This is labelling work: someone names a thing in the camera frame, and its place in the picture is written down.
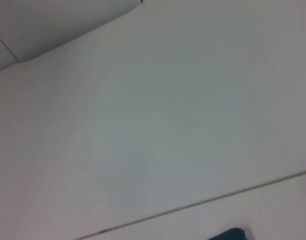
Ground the teal t-shirt with FREE print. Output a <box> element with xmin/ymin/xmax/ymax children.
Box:
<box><xmin>212</xmin><ymin>227</ymin><xmax>253</xmax><ymax>240</ymax></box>

